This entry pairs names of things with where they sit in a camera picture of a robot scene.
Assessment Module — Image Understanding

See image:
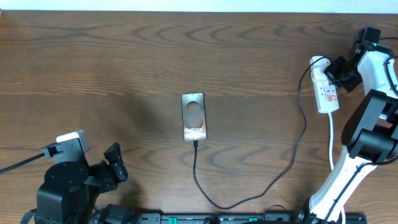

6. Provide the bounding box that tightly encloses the bronze Galaxy smartphone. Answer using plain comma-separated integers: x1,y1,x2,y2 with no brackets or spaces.
181,92,207,141

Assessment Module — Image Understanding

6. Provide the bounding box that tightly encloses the white power strip cord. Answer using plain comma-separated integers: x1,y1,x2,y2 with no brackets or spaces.
328,112,347,224

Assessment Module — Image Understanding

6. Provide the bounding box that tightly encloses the white power strip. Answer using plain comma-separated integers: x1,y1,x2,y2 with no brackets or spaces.
310,56,339,114

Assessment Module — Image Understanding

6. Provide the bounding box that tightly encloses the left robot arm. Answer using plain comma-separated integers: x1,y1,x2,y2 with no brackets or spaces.
21,139,137,223

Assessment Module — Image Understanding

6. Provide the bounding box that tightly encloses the black charging cable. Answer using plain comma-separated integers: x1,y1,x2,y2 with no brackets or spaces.
192,55,335,210

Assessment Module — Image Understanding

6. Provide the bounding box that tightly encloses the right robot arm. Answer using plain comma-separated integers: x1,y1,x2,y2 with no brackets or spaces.
298,27,397,223

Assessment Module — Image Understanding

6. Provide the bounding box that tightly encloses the black left camera cable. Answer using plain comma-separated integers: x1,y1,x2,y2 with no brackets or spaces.
0,151,46,175

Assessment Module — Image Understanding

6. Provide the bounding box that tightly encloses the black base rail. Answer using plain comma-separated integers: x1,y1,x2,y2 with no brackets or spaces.
133,212,368,224

